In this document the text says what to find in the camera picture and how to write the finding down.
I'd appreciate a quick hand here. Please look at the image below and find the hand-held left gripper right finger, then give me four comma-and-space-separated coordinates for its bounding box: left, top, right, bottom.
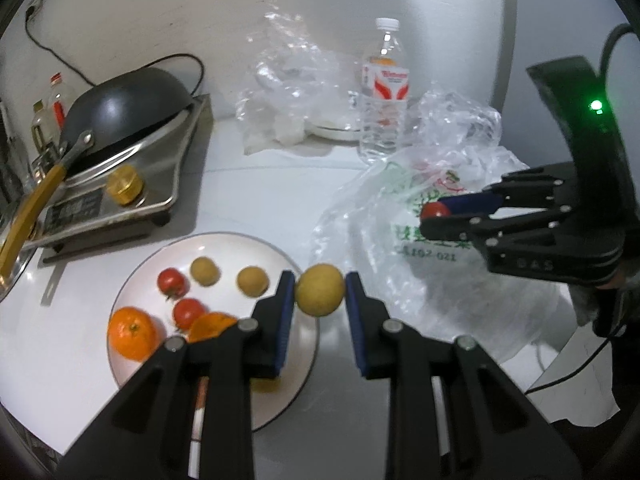
345, 271, 583, 480

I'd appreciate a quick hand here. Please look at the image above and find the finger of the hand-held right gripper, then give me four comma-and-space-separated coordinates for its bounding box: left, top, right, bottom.
442, 162, 576, 214
422, 204, 574, 252

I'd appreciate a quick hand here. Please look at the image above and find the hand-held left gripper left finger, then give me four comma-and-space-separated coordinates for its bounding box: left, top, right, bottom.
57, 270, 296, 480

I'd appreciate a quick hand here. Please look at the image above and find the red cherry tomato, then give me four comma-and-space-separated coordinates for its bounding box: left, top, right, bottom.
420, 201, 451, 221
172, 297, 207, 331
157, 267, 190, 298

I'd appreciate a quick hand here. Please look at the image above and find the brown longan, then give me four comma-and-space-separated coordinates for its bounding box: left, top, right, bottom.
294, 263, 347, 317
190, 256, 221, 287
236, 266, 269, 297

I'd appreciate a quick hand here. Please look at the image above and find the green printed plastic bag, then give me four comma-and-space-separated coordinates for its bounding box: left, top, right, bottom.
310, 157, 566, 361

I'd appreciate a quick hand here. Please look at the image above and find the orange tangerine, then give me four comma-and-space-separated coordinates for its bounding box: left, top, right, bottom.
107, 306, 162, 362
187, 311, 240, 345

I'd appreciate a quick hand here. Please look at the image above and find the white plate with dark rim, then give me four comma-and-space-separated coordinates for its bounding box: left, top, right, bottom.
107, 231, 321, 433

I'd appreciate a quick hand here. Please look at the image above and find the clear water bottle red label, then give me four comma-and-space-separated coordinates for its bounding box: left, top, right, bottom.
359, 17, 412, 165

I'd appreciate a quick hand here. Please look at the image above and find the white dish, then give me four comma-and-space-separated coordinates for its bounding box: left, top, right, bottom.
307, 117, 366, 143

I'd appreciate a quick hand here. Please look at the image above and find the grey refrigerator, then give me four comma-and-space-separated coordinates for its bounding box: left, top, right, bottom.
492, 0, 640, 201

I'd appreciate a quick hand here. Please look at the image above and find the stainless steel induction cooker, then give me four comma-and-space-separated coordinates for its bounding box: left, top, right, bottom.
15, 92, 213, 266

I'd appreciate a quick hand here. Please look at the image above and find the brass knob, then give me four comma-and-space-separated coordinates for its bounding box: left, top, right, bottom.
106, 165, 145, 206

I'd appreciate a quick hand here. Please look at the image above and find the crumpled clear plastic bag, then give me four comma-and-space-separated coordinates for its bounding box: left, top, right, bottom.
235, 2, 366, 156

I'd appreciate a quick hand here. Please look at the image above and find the stainless steel pot lid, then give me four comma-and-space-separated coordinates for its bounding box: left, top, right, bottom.
0, 210, 43, 293

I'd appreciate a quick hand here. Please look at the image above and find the glass jar with metal clasp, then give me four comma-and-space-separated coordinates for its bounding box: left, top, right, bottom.
27, 127, 63, 171

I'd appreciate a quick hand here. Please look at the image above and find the clear bottle with red cap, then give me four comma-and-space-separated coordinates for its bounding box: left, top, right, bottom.
47, 72, 76, 131

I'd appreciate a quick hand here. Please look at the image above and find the dark oil bottle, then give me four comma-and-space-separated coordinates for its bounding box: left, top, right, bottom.
30, 102, 53, 136

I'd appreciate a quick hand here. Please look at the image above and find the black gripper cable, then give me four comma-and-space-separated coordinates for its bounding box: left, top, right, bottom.
597, 22, 636, 111

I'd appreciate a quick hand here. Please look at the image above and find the black wok with yellow handle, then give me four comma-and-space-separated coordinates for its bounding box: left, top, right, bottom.
0, 66, 197, 283

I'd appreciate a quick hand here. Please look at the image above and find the black induction cooker cable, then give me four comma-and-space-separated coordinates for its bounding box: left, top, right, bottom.
25, 6, 207, 96

